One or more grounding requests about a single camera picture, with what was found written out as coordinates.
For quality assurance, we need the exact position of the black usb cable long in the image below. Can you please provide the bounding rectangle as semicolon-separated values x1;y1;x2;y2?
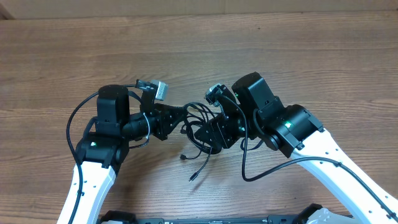
180;102;215;182

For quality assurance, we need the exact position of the black usb cable short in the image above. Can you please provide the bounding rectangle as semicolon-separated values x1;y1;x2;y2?
180;102;215;160

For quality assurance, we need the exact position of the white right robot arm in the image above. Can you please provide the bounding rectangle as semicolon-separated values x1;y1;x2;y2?
194;72;397;223

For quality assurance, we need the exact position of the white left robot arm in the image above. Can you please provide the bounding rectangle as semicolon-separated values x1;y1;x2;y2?
58;80;187;223

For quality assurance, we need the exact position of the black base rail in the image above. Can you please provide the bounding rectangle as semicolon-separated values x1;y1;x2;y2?
99;203;355;224

